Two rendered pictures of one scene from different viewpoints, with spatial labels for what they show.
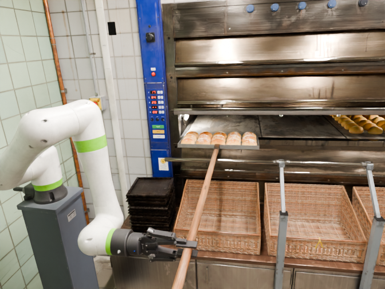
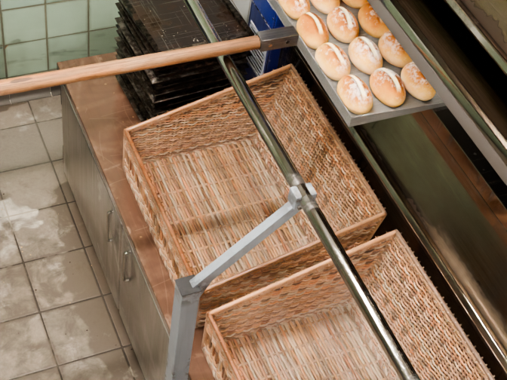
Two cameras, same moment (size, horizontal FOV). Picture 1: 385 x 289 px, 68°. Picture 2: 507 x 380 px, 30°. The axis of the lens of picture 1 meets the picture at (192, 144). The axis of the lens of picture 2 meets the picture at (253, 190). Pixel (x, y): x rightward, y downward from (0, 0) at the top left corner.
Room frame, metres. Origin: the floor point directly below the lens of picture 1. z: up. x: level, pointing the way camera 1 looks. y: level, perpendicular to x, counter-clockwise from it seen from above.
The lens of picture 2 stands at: (0.68, -1.37, 2.52)
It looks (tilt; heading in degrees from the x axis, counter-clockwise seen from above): 48 degrees down; 48
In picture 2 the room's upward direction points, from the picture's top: 11 degrees clockwise
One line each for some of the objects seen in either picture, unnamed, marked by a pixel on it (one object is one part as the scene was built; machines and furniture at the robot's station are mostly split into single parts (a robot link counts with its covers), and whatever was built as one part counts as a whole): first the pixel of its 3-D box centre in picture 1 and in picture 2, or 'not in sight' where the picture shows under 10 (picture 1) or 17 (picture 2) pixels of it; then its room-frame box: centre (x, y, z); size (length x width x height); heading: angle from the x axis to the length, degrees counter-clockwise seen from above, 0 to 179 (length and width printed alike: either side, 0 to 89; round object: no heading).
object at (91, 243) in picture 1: (98, 238); not in sight; (0.87, 0.36, 1.20); 0.14 x 0.13 x 0.11; 79
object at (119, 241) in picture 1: (124, 241); not in sight; (0.85, 0.26, 1.20); 0.12 x 0.06 x 0.09; 169
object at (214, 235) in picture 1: (219, 213); (245, 188); (1.73, -0.17, 0.72); 0.56 x 0.49 x 0.28; 79
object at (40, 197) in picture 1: (39, 189); not in sight; (1.21, 0.73, 1.23); 0.26 x 0.15 x 0.06; 76
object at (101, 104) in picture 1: (97, 102); not in sight; (2.12, 0.69, 1.46); 0.10 x 0.07 x 0.10; 80
